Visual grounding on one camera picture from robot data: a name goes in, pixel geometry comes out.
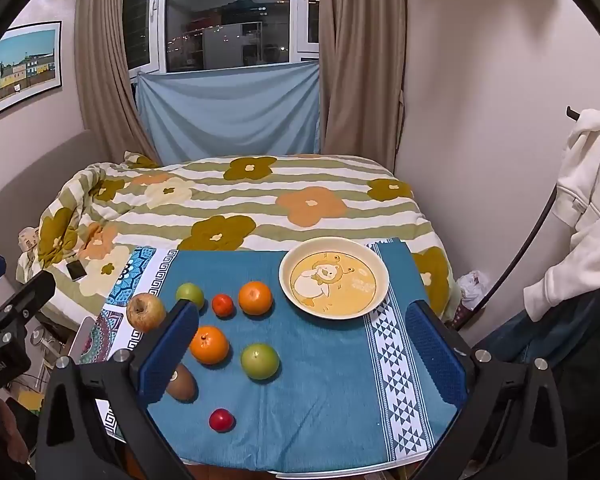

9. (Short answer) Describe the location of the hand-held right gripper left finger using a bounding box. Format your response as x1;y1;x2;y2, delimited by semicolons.
35;299;201;480

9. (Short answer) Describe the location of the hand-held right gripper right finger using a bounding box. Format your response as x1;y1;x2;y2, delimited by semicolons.
405;299;568;480

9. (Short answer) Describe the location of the brown kiwi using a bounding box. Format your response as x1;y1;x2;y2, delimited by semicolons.
166;362;198;403

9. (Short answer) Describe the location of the large orange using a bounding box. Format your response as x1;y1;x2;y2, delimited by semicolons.
189;325;230;365

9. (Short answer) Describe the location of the yellow-red apple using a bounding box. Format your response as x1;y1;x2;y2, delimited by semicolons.
126;292;167;333

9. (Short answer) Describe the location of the large green fruit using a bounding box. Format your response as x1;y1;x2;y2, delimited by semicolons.
240;343;281;381

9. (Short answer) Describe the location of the cream bowl with cartoon print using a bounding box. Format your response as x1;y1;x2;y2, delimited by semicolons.
278;236;390;320

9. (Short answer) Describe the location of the beige plush toy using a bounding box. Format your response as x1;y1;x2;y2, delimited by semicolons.
17;227;42;255

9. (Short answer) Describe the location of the small green fruit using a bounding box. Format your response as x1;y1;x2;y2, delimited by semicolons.
175;282;206;311

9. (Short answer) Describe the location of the white plastic bag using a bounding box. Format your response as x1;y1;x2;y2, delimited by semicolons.
455;270;492;311

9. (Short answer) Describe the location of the small red tomato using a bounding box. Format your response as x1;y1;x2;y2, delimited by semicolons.
209;408;235;432

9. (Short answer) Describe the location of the mandala patterned cloth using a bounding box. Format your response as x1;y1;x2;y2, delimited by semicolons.
77;246;181;448

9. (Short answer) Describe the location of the grey padded headboard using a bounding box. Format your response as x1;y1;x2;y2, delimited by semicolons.
0;129;116;281

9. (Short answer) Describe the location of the blue tablecloth with triangle band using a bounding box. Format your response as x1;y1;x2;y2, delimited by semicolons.
142;237;468;476

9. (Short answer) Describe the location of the striped flower blanket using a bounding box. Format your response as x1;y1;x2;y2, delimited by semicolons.
17;152;453;323

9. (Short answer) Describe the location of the white hoodie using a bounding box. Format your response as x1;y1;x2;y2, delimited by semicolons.
522;109;600;323

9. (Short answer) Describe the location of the beige curtain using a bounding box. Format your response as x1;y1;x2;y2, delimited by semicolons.
320;0;409;171
75;0;162;167

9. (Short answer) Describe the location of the light blue hanging cloth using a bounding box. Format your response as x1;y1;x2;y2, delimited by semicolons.
132;60;323;163

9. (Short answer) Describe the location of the window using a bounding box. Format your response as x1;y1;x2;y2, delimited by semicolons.
122;0;326;78

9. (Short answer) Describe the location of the black cable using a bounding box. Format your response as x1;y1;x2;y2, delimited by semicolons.
457;182;561;332

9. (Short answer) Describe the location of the wall poster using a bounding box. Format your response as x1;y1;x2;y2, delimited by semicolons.
0;21;63;125

